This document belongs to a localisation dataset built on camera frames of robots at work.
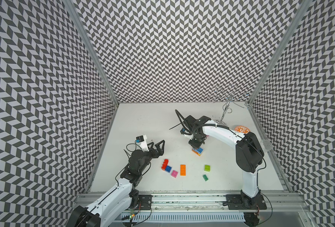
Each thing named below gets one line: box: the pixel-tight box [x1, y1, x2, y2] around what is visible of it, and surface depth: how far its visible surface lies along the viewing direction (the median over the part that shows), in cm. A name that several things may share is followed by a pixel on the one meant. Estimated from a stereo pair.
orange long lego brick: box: [180, 164, 186, 176], surface depth 84 cm
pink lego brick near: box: [170, 169, 179, 179], surface depth 82 cm
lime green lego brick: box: [203, 164, 211, 172], surface depth 84 cm
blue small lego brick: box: [164, 165, 172, 174], surface depth 84 cm
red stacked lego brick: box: [161, 158, 169, 171], surface depth 85 cm
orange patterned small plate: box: [234, 125, 251, 134], surface depth 98 cm
